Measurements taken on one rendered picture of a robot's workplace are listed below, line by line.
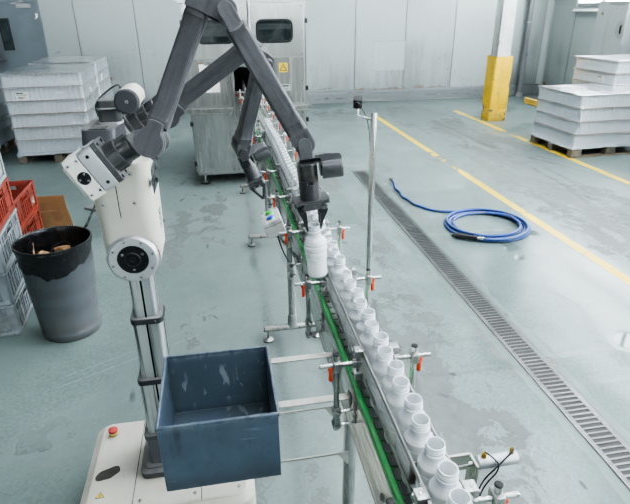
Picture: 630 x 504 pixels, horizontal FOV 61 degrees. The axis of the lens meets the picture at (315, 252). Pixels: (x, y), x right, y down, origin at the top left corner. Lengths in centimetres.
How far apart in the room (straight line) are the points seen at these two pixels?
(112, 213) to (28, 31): 1057
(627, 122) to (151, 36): 853
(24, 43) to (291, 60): 700
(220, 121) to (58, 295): 339
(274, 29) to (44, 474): 485
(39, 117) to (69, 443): 584
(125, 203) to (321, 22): 1046
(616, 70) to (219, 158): 577
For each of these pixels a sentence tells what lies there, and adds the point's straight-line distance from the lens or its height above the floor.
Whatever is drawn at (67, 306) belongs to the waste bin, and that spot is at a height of 27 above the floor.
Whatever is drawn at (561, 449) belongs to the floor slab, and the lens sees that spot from 292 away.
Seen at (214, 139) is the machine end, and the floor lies 54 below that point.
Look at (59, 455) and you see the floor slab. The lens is 295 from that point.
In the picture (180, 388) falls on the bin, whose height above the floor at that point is 83.
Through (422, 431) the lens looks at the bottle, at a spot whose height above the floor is 115.
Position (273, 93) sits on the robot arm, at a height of 170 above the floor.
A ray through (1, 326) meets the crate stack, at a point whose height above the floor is 8.
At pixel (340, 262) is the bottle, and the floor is 115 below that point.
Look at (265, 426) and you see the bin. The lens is 148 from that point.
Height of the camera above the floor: 190
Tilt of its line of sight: 25 degrees down
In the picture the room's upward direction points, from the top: 1 degrees counter-clockwise
